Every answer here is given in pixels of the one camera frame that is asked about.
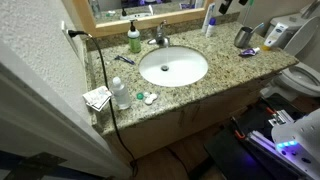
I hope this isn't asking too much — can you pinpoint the blue toothbrush in cup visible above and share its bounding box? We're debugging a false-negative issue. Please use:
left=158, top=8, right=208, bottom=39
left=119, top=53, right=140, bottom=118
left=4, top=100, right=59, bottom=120
left=251, top=22, right=264, bottom=34

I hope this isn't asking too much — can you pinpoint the wooden vanity cabinet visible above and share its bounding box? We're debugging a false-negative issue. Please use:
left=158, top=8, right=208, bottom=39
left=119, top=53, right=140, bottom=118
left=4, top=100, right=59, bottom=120
left=99, top=73, right=275, bottom=162

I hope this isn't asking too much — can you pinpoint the white contact lens case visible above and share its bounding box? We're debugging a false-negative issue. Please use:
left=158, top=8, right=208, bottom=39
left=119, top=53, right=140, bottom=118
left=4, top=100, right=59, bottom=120
left=144, top=93, right=158, bottom=105

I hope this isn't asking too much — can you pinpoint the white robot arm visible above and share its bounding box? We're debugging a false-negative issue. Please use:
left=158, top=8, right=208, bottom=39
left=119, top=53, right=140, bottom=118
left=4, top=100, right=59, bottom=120
left=271, top=109, right=320, bottom=180

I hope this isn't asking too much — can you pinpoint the chrome faucet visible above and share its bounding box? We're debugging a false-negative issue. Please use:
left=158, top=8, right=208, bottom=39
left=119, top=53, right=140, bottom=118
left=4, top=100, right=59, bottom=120
left=148, top=20, right=170, bottom=47

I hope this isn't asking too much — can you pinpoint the green handled brush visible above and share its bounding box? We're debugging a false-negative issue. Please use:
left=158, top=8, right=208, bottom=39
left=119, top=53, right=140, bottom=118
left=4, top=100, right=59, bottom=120
left=242, top=0, right=254, bottom=26

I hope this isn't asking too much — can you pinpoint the wood framed mirror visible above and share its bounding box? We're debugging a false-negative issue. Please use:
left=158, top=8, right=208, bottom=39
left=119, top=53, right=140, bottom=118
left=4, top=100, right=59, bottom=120
left=62, top=0, right=215, bottom=37

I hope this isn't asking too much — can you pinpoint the white tube upright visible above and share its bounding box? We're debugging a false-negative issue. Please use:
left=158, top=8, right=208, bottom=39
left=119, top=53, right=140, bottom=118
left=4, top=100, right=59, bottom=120
left=201, top=3, right=216, bottom=34

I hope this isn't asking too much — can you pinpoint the white oval sink basin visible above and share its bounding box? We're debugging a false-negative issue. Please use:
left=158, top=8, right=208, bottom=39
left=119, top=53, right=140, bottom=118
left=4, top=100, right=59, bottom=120
left=139, top=46, right=209, bottom=87

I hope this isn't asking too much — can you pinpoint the white door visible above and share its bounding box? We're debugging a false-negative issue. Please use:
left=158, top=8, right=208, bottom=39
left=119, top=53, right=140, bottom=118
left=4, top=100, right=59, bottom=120
left=0, top=39, right=133, bottom=180

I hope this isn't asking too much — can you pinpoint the small white blue-capped bottle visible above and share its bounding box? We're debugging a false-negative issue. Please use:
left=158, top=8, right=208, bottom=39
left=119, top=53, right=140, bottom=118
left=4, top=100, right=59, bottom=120
left=205, top=17, right=216, bottom=38

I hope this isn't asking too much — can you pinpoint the white wall outlet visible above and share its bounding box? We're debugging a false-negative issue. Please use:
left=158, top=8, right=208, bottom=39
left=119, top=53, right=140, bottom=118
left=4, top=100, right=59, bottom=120
left=61, top=20, right=79, bottom=58

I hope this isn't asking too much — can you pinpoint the white toilet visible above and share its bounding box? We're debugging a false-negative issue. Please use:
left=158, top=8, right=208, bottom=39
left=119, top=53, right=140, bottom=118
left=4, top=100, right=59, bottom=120
left=260, top=0, right=320, bottom=101

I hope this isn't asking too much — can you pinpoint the white paper packet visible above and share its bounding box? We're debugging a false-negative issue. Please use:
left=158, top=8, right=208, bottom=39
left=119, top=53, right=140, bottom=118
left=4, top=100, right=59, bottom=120
left=82, top=86, right=112, bottom=112

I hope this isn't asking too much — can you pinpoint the clear plastic bottle white cap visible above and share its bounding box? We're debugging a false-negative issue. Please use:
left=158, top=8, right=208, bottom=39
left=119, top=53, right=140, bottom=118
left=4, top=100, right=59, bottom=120
left=111, top=77, right=131, bottom=110

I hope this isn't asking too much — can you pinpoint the green hand soap bottle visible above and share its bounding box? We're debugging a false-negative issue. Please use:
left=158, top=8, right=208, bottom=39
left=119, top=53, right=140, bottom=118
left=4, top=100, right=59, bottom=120
left=127, top=20, right=141, bottom=53

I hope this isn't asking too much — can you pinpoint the white yellow lotion tube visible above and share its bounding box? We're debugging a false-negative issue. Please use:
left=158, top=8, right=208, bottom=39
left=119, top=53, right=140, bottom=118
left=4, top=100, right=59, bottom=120
left=262, top=22, right=288, bottom=51

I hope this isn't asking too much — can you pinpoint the black power cable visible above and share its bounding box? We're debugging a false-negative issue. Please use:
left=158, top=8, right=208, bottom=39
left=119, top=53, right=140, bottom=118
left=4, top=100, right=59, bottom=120
left=67, top=29, right=139, bottom=178

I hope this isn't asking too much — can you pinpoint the purple toothpaste tube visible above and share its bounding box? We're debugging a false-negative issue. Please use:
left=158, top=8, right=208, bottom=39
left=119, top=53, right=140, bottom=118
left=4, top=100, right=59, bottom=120
left=239, top=47, right=261, bottom=57

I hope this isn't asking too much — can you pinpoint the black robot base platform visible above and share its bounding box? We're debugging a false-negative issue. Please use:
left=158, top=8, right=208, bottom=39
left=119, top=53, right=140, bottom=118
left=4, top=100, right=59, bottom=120
left=204, top=94, right=317, bottom=180

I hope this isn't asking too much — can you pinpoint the clear lens case cap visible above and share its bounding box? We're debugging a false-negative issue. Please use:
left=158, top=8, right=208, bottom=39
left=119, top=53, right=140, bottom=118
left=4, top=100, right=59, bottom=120
left=143, top=92, right=151, bottom=98

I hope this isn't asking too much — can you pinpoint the green lens case cap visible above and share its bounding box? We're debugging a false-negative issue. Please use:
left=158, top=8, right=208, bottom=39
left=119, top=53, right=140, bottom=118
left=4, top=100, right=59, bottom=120
left=136, top=93, right=144, bottom=100

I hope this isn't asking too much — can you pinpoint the grey metal cup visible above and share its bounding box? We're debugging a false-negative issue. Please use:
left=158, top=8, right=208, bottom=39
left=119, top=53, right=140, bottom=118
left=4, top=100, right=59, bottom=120
left=234, top=27, right=253, bottom=48

